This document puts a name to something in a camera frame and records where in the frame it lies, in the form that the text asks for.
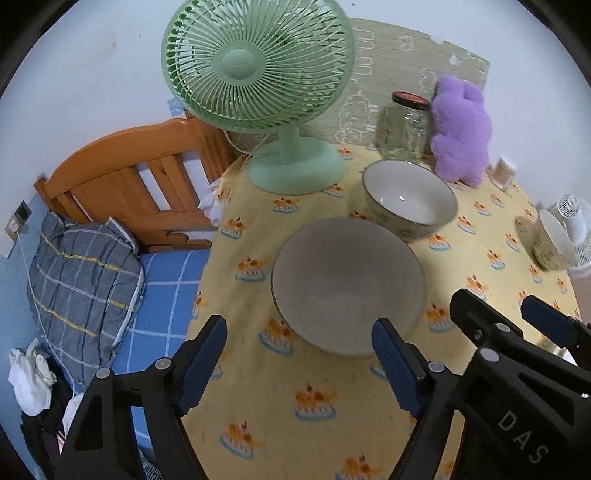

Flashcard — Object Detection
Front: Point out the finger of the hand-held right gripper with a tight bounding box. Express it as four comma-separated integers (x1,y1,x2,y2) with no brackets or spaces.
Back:
449,288,525,358
521,295,591,356

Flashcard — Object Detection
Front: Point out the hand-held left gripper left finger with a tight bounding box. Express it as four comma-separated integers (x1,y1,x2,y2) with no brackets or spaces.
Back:
55,315,228,480

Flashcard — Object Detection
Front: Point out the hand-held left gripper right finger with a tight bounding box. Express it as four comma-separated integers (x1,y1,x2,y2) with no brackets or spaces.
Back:
370,318,467,480

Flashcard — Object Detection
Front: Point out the floral ceramic bowl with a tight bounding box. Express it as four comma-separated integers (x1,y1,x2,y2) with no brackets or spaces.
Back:
532,210,575,271
271,218,426,358
361,160,459,241

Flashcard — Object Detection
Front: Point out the yellow printed tablecloth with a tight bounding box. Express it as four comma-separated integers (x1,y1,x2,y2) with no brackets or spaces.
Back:
185,143,583,480

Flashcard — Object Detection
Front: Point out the white floor fan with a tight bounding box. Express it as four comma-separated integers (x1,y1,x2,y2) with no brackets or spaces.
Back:
547,194,591,273

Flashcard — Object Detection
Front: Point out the grey plaid pillow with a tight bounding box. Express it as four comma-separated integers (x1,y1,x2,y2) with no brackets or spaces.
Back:
28,212,146,386

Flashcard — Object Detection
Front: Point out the toothpick container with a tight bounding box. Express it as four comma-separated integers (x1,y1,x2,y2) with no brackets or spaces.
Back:
493,156,519,190

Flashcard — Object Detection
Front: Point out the pile of clothes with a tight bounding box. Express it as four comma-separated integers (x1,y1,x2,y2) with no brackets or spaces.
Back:
21,390,88,480

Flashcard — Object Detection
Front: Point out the white crumpled cloth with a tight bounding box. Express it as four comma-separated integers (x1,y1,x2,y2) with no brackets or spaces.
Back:
8,339,57,416

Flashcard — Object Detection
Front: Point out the purple plush toy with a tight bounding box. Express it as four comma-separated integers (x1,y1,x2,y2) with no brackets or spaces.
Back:
430,76,492,188

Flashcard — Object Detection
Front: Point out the glass jar with lid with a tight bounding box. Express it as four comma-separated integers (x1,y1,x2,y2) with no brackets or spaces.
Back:
376,91,432,164

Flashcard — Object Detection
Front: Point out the wooden headboard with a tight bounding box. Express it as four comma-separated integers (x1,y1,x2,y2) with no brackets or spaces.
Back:
34,117,238,252

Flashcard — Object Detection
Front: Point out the green desk fan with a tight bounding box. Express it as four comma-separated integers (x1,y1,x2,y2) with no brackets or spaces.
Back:
161,0,356,195

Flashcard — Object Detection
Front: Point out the white fan cord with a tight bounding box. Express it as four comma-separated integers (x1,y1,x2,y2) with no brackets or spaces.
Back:
223,128,274,163

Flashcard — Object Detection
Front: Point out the wall socket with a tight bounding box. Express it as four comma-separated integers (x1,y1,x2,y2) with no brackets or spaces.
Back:
6,202,32,241

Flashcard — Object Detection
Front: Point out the green printed wall mat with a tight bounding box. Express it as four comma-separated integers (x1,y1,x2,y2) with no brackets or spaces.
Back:
300,17,490,154

